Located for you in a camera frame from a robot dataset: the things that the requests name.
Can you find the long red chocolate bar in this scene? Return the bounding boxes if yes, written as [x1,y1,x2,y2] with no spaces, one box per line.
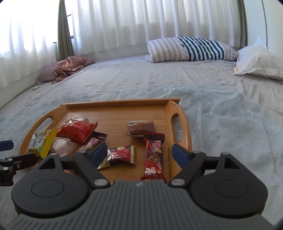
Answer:
[141,132,166,183]

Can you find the wooden serving tray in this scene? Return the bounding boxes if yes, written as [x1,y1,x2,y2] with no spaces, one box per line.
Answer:
[19,98,192,183]

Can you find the yellow white cracker pack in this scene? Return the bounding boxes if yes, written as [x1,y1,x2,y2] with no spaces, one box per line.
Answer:
[26,129,57,159]

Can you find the white mochi cake pack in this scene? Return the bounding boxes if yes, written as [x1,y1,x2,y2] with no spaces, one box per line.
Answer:
[49,137,77,157]

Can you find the mauve pillow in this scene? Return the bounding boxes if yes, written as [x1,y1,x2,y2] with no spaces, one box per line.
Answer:
[36,62,59,83]

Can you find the white pillow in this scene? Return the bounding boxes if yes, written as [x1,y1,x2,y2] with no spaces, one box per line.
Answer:
[234,36,282,81]

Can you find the white sheer curtain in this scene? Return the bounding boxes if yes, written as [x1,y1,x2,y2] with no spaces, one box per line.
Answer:
[1,1,241,88]

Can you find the striped pillow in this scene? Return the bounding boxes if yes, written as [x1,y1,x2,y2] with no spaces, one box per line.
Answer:
[144,37,237,63]

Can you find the red crinkled snack bag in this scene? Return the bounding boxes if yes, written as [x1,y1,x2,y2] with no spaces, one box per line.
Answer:
[56,121,98,144]

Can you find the grey bedspread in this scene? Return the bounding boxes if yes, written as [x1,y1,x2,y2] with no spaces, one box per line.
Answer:
[1,57,282,224]

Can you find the green drape curtain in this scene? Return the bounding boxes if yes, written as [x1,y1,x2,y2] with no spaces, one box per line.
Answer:
[57,0,74,60]

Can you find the gold red candy bag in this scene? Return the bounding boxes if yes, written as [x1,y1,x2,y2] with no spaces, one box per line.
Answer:
[98,145,136,169]

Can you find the brown wafer pack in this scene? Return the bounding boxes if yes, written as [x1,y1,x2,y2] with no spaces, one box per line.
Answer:
[127,120,156,137]

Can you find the brown white pastry pack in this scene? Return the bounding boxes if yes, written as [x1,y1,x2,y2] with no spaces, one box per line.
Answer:
[65,116,89,125]

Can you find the pink blanket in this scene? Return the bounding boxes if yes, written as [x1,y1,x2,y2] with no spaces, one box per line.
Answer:
[52,56,95,83]

